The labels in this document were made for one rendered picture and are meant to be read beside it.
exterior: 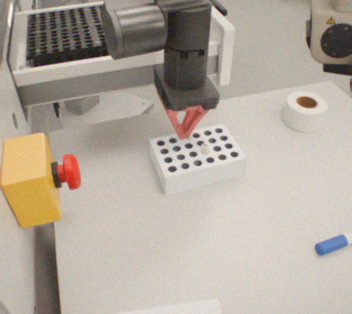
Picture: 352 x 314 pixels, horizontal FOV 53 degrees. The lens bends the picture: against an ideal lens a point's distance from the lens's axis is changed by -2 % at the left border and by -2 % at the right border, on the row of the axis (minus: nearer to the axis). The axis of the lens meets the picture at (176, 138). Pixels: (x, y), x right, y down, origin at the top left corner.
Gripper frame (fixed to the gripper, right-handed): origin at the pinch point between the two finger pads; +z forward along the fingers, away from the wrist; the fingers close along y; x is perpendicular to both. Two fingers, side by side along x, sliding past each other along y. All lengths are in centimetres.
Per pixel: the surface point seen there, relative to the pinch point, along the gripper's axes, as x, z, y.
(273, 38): 128, 77, -176
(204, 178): 1.2, 3.5, 7.0
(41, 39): -18.8, -8.5, -19.3
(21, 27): -23.3, -5.3, -34.0
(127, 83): -6.3, -3.5, -9.9
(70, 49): -14.3, -8.6, -14.0
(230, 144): 6.6, 1.4, 3.2
